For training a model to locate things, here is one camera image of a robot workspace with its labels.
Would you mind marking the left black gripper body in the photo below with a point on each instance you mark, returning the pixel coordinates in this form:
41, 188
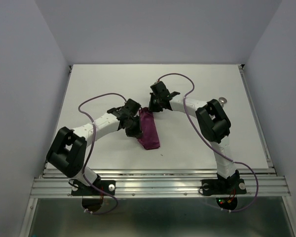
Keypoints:
131, 117

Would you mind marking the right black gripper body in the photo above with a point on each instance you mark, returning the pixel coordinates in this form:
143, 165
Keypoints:
159, 98

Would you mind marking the purple cloth napkin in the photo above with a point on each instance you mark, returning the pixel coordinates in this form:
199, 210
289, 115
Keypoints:
149, 139

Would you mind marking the silver metal spoon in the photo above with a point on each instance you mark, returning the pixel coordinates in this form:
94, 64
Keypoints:
222, 100

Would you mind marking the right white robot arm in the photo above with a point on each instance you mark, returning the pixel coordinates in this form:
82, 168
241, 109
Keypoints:
213, 123

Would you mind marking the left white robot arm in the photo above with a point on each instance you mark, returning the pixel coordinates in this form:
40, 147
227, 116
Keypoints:
72, 148

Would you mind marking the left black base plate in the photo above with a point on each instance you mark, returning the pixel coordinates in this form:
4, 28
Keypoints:
79, 189

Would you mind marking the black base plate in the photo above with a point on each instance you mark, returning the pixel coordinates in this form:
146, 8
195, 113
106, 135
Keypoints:
79, 189
211, 187

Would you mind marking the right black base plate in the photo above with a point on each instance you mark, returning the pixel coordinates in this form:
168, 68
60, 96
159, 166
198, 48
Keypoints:
211, 187

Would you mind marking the aluminium rail frame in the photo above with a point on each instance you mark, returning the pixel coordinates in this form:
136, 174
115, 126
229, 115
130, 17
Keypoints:
166, 202

